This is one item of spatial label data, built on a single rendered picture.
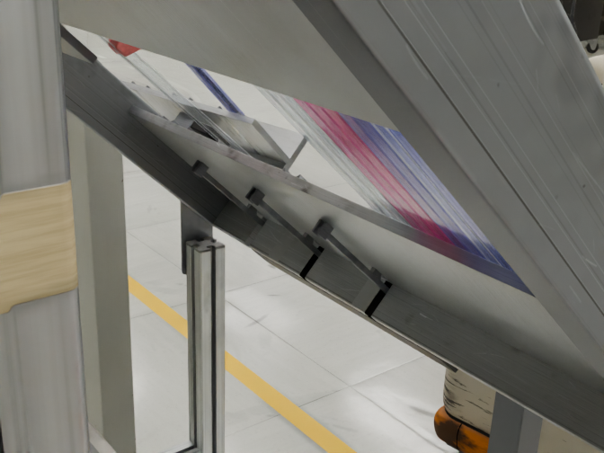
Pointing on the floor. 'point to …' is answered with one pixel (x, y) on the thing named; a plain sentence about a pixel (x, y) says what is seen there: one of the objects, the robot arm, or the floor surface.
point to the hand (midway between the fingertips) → (121, 44)
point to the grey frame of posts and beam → (15, 353)
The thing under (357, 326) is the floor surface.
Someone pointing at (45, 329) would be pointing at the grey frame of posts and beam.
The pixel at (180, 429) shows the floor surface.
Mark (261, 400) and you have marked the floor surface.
